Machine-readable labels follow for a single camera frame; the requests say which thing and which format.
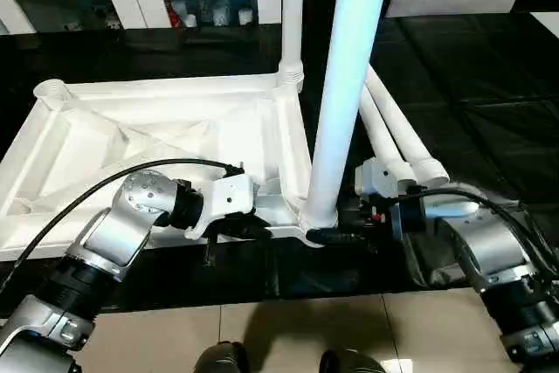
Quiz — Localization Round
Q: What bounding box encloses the white plastic table leg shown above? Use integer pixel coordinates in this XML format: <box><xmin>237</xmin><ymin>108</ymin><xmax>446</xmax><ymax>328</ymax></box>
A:
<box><xmin>304</xmin><ymin>0</ymin><xmax>397</xmax><ymax>231</ymax></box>
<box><xmin>358</xmin><ymin>84</ymin><xmax>418</xmax><ymax>187</ymax></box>
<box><xmin>364</xmin><ymin>65</ymin><xmax>452</xmax><ymax>187</ymax></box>

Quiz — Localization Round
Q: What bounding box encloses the white plastic table top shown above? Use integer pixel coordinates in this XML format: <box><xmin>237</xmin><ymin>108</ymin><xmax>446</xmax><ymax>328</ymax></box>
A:
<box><xmin>0</xmin><ymin>75</ymin><xmax>341</xmax><ymax>261</ymax></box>

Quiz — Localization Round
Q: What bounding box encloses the white leg with black mark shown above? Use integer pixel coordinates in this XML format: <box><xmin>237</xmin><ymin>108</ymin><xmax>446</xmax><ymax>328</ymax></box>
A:
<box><xmin>277</xmin><ymin>0</ymin><xmax>306</xmax><ymax>95</ymax></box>

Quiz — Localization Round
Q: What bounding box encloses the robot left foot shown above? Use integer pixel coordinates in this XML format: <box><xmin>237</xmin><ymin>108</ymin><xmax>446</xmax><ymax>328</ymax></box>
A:
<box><xmin>193</xmin><ymin>339</ymin><xmax>253</xmax><ymax>373</ymax></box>

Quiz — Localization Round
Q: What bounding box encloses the black work mat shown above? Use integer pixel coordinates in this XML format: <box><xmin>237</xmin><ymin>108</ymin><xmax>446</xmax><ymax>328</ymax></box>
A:
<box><xmin>0</xmin><ymin>14</ymin><xmax>559</xmax><ymax>318</ymax></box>

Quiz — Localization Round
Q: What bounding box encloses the white flat board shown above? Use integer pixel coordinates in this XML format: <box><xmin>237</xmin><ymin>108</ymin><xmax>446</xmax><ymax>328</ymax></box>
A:
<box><xmin>529</xmin><ymin>9</ymin><xmax>559</xmax><ymax>43</ymax></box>

